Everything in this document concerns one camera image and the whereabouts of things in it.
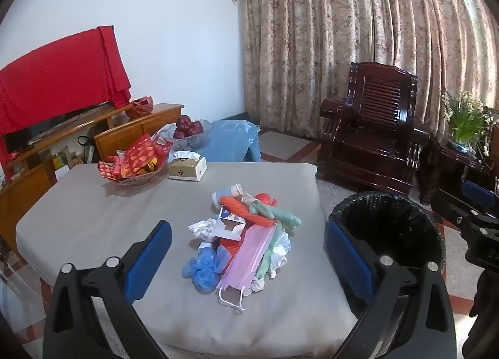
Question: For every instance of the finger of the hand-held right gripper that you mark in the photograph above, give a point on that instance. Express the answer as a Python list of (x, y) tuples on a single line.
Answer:
[(479, 193), (454, 208)]

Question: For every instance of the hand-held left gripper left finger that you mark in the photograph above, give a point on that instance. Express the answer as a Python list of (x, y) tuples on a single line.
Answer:
[(150, 257)]

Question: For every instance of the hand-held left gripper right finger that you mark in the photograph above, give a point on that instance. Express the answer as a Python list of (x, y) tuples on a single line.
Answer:
[(347, 257)]

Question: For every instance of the black trash bin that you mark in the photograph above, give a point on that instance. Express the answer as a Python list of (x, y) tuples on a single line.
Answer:
[(390, 222)]

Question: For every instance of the blue plastic shoe cover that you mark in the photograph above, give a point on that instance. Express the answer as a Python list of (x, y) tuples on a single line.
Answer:
[(204, 271)]

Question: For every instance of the white tissue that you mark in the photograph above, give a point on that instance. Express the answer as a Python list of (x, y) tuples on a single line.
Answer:
[(281, 253), (200, 228)]

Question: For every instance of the green foam fruit net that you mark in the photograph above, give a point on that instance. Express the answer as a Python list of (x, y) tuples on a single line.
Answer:
[(269, 255), (284, 217)]

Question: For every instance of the red orange mesh net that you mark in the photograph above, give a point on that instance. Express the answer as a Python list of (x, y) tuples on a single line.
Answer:
[(230, 247)]

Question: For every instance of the white and blue cardboard box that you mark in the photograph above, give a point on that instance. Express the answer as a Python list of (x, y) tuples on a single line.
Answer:
[(228, 226)]

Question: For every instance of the pink face mask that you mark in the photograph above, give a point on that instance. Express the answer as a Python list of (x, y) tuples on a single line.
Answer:
[(249, 261)]

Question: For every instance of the white and blue paper cup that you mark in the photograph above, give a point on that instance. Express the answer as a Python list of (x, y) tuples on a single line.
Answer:
[(224, 193)]

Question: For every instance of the orange foam fruit net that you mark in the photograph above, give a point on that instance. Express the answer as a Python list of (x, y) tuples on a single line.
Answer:
[(241, 210)]

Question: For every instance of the dark wooden side table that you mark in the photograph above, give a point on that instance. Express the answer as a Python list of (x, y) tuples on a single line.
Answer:
[(444, 164)]

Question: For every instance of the potted flowering plant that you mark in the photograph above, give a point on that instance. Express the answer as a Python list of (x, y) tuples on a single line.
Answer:
[(466, 121)]

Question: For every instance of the glass snack bowl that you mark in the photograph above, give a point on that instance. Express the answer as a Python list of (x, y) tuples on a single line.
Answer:
[(136, 180)]

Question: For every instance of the tissue box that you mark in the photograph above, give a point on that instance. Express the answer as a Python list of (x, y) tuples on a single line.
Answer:
[(187, 169)]

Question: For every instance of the pile of red snack packets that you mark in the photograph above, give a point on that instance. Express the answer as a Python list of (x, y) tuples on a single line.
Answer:
[(136, 154)]

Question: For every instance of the dark wooden armchair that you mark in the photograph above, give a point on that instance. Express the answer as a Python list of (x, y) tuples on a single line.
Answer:
[(374, 140)]

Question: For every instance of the glass fruit bowl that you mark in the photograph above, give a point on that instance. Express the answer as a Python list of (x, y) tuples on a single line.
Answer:
[(191, 142)]

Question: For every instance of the wooden television cabinet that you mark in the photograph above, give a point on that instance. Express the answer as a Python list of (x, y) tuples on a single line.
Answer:
[(128, 134)]

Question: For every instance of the red apple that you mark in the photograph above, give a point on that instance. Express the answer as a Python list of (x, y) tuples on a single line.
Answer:
[(183, 121), (195, 128), (179, 133)]

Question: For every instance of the red decorative basket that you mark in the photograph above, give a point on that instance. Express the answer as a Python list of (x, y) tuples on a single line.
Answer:
[(138, 109)]

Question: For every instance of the black television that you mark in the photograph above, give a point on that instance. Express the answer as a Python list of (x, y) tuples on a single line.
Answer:
[(35, 130)]

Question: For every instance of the red cloth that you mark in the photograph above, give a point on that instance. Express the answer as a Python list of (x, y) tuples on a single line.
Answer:
[(58, 74)]

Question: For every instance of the patterned beige curtain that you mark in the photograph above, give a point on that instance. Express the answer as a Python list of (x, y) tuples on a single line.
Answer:
[(331, 31)]

